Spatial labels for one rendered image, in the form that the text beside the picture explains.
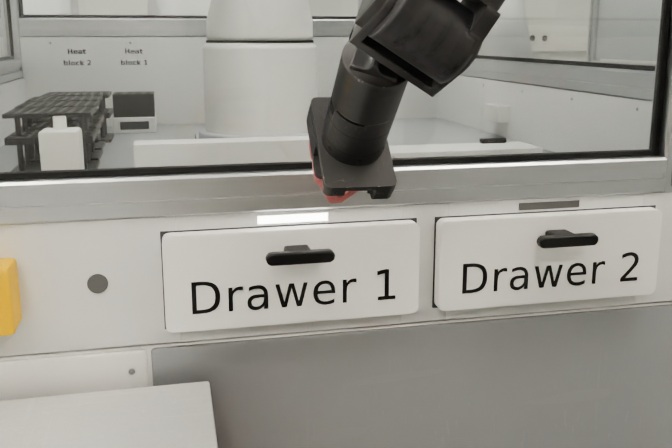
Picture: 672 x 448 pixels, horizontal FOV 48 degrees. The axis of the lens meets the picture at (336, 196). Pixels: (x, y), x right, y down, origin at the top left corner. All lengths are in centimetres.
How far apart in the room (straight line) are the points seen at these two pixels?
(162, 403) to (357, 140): 37
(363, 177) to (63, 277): 37
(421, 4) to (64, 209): 46
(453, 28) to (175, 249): 42
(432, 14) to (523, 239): 44
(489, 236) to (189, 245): 35
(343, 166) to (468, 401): 43
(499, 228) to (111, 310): 45
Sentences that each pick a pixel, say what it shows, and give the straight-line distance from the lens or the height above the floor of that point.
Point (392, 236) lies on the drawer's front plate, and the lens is 87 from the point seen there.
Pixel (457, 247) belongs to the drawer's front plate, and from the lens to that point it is 90.
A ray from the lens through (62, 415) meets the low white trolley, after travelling 85.
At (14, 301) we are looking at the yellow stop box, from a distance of 85.
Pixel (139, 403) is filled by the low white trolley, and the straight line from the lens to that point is 85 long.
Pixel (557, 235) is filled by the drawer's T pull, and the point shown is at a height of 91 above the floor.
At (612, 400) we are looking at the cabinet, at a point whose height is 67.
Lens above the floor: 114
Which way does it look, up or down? 12 degrees down
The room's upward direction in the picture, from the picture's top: straight up
